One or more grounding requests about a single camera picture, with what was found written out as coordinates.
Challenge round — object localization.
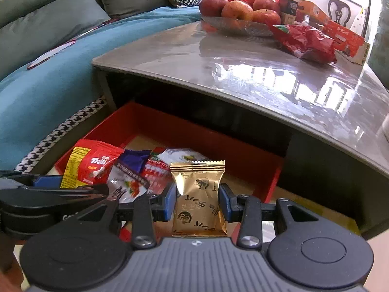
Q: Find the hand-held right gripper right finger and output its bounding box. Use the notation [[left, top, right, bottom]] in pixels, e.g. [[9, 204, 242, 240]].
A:
[[219, 183, 321, 249]]

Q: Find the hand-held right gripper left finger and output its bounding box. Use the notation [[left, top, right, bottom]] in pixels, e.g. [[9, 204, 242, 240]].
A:
[[76, 184, 177, 249]]

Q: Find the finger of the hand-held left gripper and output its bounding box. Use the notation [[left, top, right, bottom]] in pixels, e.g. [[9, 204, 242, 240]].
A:
[[0, 173, 65, 190], [21, 186, 109, 203]]

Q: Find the gold foil snack packet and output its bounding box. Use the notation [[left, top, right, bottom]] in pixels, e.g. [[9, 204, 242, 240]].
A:
[[169, 160, 228, 238]]

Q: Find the red gummy candy packet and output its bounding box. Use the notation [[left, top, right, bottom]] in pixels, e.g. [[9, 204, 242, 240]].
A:
[[60, 139, 124, 189]]

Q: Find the red cardboard box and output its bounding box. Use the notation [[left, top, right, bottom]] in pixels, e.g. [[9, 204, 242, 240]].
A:
[[55, 101, 284, 244]]

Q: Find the red snack packet white print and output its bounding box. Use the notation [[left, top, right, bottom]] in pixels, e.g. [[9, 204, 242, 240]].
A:
[[143, 147, 171, 193]]

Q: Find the clear snack packet dark band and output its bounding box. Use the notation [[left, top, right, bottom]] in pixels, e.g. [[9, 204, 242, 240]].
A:
[[107, 164, 150, 204]]

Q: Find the white and green snack packet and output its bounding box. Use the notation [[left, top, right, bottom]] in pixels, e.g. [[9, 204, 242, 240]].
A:
[[158, 148, 210, 165]]

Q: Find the teal sofa cover houndstooth trim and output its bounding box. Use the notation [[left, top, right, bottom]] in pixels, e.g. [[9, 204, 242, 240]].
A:
[[0, 6, 207, 174]]

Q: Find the grey coffee table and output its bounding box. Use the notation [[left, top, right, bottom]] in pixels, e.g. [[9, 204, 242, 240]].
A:
[[91, 15, 389, 241]]

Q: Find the large grey-green sofa cushion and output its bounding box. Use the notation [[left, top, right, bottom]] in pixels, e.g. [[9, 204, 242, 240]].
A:
[[0, 0, 111, 80]]

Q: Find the glass fruit bowl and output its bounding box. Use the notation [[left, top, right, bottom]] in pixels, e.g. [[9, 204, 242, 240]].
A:
[[200, 15, 275, 37]]

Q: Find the red crinkled snack bag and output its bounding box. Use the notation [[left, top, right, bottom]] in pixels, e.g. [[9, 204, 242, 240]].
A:
[[271, 24, 338, 64]]

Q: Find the red apple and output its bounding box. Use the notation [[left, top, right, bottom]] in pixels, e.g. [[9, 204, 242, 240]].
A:
[[252, 0, 281, 14], [252, 9, 282, 25], [200, 0, 229, 17], [221, 0, 254, 22]]

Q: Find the long orange carton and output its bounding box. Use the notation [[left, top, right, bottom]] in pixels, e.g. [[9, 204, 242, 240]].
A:
[[322, 21, 372, 66]]

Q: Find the dark wooden chair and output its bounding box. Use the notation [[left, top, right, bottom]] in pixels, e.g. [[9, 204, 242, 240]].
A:
[[327, 0, 352, 26]]

